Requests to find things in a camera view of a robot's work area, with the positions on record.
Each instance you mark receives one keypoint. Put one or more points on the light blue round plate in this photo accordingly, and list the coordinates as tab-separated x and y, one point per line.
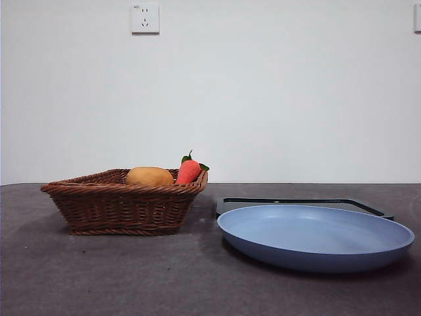
312	230

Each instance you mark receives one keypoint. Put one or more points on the orange carrot with green leaves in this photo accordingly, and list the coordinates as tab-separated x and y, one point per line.
187	172

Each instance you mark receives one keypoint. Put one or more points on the black rectangular tray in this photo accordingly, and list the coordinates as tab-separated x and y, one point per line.
231	206

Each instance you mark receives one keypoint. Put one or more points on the brown potato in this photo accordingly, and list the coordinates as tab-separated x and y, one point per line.
148	176

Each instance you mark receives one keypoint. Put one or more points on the brown wicker basket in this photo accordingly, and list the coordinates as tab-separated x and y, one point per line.
125	210

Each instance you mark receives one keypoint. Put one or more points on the white wall socket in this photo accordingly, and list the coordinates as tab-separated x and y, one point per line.
145	19

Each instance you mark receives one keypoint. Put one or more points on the white wall plate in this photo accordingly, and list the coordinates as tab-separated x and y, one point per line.
417	18

